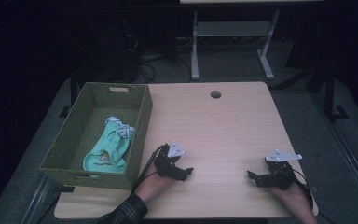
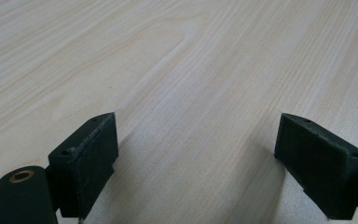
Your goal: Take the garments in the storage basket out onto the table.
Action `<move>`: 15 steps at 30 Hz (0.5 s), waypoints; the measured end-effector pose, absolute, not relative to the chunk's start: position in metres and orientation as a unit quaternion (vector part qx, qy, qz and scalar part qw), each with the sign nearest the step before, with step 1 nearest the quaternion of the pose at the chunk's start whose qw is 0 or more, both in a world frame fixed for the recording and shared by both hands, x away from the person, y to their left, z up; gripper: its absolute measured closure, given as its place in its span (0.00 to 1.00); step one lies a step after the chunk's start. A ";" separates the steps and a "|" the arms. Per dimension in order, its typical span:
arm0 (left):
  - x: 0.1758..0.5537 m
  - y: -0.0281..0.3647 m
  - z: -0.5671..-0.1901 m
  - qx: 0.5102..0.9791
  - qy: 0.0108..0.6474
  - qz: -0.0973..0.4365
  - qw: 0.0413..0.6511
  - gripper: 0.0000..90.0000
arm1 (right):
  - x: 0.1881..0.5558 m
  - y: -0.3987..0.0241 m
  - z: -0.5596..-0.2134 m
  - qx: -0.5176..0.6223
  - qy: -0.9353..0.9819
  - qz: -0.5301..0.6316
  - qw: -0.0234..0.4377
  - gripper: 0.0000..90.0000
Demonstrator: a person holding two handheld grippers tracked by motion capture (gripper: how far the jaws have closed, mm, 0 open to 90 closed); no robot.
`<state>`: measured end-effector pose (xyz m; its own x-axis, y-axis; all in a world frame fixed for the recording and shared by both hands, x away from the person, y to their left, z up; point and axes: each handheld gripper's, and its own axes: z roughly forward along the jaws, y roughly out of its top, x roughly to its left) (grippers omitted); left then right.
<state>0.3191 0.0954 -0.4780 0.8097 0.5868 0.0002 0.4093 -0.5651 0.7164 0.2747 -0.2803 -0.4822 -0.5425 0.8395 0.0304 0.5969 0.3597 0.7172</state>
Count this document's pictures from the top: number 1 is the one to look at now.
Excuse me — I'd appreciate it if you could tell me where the person's left hand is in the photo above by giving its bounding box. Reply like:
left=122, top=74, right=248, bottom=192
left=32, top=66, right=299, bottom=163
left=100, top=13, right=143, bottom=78
left=135, top=163, right=175, bottom=203

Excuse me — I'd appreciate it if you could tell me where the black metal stand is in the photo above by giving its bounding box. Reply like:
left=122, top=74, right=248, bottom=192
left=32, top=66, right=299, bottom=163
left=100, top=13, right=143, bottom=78
left=306, top=63, right=351, bottom=123

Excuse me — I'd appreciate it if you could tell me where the person's right hand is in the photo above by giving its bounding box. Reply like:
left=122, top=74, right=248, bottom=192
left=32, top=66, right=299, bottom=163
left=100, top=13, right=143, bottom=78
left=265, top=182, right=315, bottom=217

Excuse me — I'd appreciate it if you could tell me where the dark computer tower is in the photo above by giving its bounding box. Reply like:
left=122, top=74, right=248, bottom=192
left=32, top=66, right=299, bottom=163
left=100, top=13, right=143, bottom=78
left=74, top=12, right=142, bottom=82

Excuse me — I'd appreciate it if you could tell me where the tangle of floor cables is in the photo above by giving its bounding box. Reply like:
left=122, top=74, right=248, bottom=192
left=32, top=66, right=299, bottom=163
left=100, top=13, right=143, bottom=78
left=136, top=53, right=194, bottom=84

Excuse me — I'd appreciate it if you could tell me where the mint green pet garment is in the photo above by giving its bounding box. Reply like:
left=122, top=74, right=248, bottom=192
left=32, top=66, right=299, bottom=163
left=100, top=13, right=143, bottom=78
left=82, top=115, right=136, bottom=175

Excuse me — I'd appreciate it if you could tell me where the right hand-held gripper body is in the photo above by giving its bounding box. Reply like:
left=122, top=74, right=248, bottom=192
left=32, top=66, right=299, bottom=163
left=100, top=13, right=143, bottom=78
left=262, top=148, right=303, bottom=191

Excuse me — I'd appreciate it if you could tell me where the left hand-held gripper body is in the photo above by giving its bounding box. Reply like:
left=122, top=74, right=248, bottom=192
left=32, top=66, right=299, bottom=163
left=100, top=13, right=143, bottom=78
left=153, top=139, right=188, bottom=182

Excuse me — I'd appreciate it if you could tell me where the green woven basket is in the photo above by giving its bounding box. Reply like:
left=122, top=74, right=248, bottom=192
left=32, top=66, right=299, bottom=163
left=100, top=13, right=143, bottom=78
left=39, top=81, right=154, bottom=190

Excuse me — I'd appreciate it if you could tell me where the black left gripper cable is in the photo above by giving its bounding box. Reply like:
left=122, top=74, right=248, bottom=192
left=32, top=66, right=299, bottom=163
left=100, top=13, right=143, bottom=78
left=131, top=144, right=166, bottom=196

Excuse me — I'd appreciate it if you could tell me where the white metal desk frame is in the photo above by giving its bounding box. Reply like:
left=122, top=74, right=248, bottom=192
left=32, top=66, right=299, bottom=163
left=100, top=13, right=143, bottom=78
left=179, top=0, right=324, bottom=81

